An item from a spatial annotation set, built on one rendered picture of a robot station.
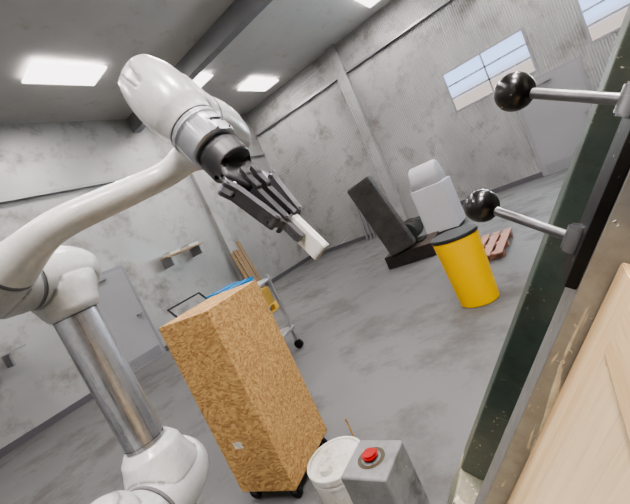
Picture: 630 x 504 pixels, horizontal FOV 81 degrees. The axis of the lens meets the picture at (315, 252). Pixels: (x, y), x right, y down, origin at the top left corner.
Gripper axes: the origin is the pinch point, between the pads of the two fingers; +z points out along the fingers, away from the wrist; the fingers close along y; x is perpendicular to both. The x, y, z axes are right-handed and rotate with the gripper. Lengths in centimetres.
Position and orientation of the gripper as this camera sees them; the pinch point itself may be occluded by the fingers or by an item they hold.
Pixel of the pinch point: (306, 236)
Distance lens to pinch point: 56.7
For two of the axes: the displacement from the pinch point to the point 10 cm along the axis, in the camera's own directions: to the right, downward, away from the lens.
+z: 7.1, 6.9, -1.7
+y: 4.9, -3.1, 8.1
